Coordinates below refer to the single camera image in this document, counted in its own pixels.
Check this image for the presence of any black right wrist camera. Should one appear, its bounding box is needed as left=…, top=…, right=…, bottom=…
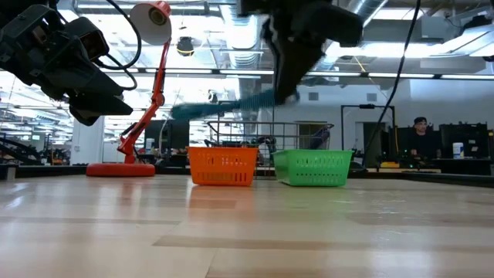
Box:
left=300, top=2, right=364, bottom=48

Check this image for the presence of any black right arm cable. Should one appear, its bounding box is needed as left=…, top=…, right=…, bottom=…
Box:
left=362, top=0, right=422, bottom=163

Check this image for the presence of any silver ventilation duct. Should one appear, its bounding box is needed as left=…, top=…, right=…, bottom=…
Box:
left=222, top=3, right=271, bottom=102

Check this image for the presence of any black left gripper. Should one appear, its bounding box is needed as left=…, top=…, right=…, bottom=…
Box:
left=0, top=4, right=134, bottom=127

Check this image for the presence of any black desk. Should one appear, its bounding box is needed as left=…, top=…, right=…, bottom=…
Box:
left=366, top=156, right=494, bottom=175

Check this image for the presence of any black tubular stand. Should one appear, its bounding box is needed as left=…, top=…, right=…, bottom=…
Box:
left=340, top=103, right=398, bottom=155

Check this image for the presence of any orange plastic basket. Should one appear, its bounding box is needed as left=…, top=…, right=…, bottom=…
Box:
left=188, top=146, right=260, bottom=187

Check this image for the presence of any green plastic basket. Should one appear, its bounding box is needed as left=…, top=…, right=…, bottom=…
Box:
left=272, top=149, right=354, bottom=188

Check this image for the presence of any person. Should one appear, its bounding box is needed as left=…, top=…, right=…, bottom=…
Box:
left=408, top=116, right=441, bottom=159

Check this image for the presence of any black box-shaped computer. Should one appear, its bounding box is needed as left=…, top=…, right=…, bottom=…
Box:
left=144, top=119, right=190, bottom=154

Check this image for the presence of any teal braided cable bundle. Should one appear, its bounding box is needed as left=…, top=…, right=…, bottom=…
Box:
left=171, top=88, right=300, bottom=120

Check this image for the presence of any black ceiling-mounted device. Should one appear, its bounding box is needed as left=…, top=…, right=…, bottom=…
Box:
left=176, top=36, right=195, bottom=57

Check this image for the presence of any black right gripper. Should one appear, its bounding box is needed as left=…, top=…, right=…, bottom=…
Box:
left=237, top=0, right=325, bottom=104

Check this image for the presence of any black desktop monitor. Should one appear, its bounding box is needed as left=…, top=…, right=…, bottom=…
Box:
left=387, top=125, right=416, bottom=158
left=439, top=122, right=489, bottom=159

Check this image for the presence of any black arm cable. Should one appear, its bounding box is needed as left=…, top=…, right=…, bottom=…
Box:
left=362, top=0, right=422, bottom=163
left=94, top=0, right=143, bottom=92

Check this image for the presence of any red desk lamp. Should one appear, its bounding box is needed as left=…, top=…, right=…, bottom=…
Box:
left=85, top=0, right=173, bottom=178

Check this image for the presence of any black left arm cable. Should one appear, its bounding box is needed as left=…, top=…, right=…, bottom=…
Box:
left=94, top=0, right=143, bottom=92

